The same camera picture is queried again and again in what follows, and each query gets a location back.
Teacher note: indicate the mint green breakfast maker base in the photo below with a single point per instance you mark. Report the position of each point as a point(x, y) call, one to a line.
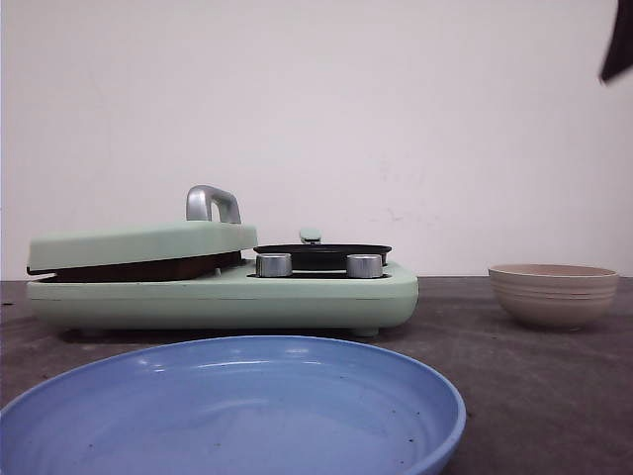
point(235, 298)

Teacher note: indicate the blue plate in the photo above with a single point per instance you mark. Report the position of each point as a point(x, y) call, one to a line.
point(265, 404)

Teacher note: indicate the left silver control knob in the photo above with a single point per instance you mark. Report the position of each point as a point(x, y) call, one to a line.
point(274, 265)

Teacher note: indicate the black frying pan mint handle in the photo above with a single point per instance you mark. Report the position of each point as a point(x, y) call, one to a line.
point(313, 255)

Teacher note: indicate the right silver control knob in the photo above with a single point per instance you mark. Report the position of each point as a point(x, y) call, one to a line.
point(364, 266)

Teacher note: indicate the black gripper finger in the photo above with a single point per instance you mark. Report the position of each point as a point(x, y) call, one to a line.
point(618, 57)

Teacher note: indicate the cream ribbed bowl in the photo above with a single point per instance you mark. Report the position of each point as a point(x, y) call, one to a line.
point(554, 295)

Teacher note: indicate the breakfast maker hinged lid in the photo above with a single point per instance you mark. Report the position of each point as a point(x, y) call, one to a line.
point(212, 226)

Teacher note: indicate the silver control knob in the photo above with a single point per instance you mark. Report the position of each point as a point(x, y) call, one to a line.
point(274, 265)
point(364, 266)

